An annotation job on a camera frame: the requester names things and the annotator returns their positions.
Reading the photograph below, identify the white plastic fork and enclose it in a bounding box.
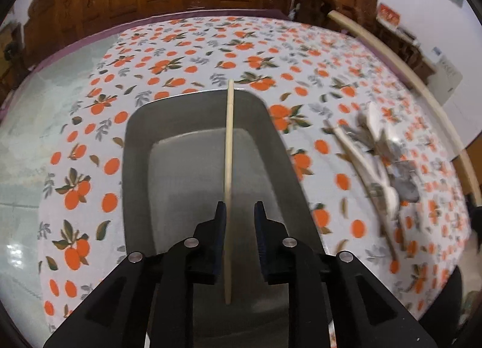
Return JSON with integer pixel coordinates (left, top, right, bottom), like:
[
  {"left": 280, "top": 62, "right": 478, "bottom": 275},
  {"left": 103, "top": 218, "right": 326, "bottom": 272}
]
[{"left": 333, "top": 126, "right": 399, "bottom": 221}]

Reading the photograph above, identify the metal fork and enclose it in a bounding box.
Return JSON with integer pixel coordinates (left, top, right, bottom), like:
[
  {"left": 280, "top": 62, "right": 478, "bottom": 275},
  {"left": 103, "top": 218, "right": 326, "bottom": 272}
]
[{"left": 390, "top": 160, "right": 420, "bottom": 203}]

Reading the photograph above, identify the white plastic soup spoon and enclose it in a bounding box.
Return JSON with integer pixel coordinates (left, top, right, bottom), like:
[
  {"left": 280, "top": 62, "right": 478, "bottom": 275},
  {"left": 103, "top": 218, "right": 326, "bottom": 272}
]
[{"left": 357, "top": 102, "right": 403, "bottom": 164}]

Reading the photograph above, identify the dark brown chopstick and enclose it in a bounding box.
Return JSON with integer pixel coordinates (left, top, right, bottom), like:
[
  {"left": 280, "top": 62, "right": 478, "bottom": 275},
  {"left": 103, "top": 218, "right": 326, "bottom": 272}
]
[{"left": 324, "top": 119, "right": 399, "bottom": 261}]

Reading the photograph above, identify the grey metal tray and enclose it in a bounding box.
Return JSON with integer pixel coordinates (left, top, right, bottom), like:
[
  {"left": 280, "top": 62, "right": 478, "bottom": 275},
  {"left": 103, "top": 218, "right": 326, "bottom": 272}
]
[{"left": 122, "top": 90, "right": 323, "bottom": 347}]

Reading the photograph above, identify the orange print tablecloth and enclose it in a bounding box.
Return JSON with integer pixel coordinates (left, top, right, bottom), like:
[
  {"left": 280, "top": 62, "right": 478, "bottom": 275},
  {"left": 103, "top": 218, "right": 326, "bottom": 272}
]
[{"left": 38, "top": 16, "right": 470, "bottom": 331}]

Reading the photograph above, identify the wooden side table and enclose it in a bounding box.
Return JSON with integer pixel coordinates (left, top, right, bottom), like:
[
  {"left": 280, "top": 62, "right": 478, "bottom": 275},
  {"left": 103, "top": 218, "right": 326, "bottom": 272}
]
[{"left": 374, "top": 20, "right": 436, "bottom": 85}]

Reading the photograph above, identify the white router box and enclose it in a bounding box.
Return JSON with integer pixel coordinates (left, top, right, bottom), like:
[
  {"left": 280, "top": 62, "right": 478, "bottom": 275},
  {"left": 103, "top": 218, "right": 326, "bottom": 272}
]
[{"left": 431, "top": 47, "right": 444, "bottom": 62}]

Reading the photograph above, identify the red calendar card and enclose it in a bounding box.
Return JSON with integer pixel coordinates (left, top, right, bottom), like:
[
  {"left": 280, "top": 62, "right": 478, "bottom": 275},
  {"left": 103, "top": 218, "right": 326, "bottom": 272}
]
[{"left": 377, "top": 2, "right": 400, "bottom": 29}]

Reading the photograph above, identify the large white wall panel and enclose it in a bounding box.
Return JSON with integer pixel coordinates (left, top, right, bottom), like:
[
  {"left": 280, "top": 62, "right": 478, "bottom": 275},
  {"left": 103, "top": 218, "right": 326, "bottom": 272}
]
[{"left": 428, "top": 54, "right": 463, "bottom": 106}]

